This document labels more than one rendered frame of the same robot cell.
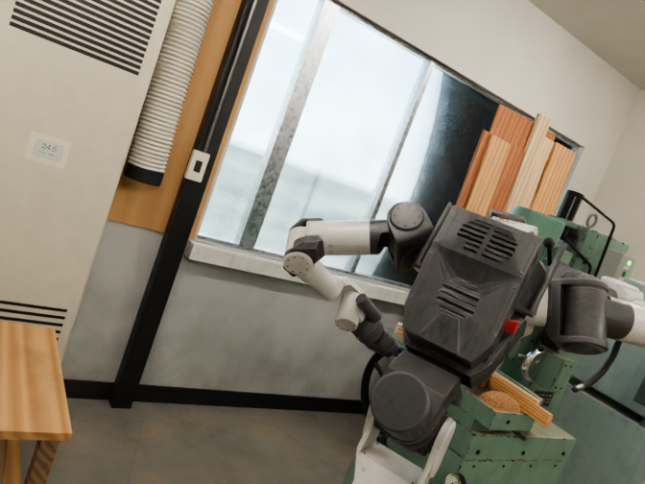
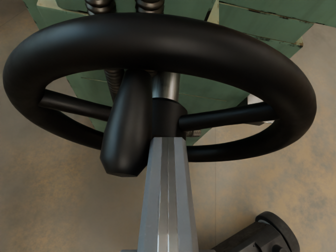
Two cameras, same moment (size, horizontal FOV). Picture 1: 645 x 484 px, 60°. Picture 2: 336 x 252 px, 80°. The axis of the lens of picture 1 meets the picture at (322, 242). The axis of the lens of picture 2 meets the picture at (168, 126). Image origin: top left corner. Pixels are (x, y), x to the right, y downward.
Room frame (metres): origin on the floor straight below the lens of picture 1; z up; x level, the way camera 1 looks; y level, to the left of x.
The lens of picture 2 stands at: (1.69, -0.30, 1.03)
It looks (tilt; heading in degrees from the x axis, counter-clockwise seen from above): 69 degrees down; 285
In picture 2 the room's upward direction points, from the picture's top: 26 degrees clockwise
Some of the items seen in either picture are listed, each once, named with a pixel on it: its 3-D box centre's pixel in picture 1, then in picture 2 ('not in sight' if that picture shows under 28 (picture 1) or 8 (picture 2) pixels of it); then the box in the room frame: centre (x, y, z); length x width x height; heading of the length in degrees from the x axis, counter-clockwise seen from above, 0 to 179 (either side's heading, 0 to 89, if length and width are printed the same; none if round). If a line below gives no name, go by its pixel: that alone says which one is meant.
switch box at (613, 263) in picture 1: (613, 274); not in sight; (1.97, -1.00, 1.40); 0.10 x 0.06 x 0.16; 124
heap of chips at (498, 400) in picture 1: (501, 399); not in sight; (1.69, -0.70, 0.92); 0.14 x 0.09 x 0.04; 124
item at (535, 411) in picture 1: (485, 376); not in sight; (1.86, -0.69, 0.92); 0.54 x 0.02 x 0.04; 34
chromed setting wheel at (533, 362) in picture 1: (535, 364); not in sight; (1.88, -0.83, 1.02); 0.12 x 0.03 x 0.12; 124
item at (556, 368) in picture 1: (552, 370); not in sight; (1.88, -0.90, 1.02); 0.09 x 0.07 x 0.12; 34
